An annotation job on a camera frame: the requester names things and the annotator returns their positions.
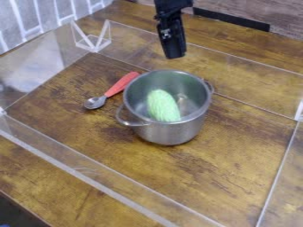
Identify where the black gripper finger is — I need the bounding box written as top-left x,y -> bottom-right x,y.
157,17 -> 187,59

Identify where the silver metal pot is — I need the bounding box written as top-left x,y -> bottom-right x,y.
116,70 -> 213,145

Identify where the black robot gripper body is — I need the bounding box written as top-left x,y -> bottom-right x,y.
153,0 -> 193,20

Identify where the clear acrylic corner bracket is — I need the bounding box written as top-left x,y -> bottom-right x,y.
70,20 -> 110,53

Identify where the black strip on table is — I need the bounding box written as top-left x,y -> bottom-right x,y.
193,7 -> 271,32

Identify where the red-handled metal spoon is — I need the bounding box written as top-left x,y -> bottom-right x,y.
84,72 -> 140,110

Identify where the green bumpy gourd toy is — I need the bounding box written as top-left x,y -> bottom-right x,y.
147,90 -> 181,122

